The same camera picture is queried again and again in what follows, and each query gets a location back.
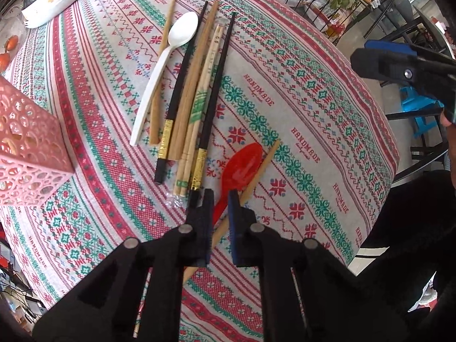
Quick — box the black chopstick with gold band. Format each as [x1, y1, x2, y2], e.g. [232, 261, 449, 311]
[189, 12, 237, 191]
[154, 1, 209, 183]

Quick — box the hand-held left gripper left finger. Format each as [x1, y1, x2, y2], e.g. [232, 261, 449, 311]
[32, 189, 216, 342]

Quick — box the red plastic spoon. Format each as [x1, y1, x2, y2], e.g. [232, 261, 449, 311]
[213, 142, 264, 227]

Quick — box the light wooden chopstick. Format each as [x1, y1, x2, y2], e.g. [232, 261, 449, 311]
[183, 140, 281, 282]

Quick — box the white plastic spoon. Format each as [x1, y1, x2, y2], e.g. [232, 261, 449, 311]
[130, 11, 199, 146]

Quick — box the person's black garment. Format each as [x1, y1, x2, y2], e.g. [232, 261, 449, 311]
[356, 170, 456, 342]

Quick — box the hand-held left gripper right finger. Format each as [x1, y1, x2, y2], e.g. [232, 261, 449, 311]
[227, 190, 410, 342]

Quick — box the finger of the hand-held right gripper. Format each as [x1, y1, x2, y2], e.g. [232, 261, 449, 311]
[350, 39, 456, 122]

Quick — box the blue plastic stool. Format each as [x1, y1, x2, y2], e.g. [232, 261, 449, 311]
[399, 85, 446, 139]

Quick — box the brown wooden chopstick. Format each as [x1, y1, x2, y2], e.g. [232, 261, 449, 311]
[167, 0, 220, 161]
[149, 0, 177, 146]

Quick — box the pink perforated utensil basket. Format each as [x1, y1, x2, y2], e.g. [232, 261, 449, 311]
[0, 76, 75, 207]

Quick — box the black metal chair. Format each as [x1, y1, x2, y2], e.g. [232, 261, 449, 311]
[364, 0, 456, 184]

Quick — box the white flower-print dish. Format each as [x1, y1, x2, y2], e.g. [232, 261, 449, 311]
[21, 0, 94, 29]

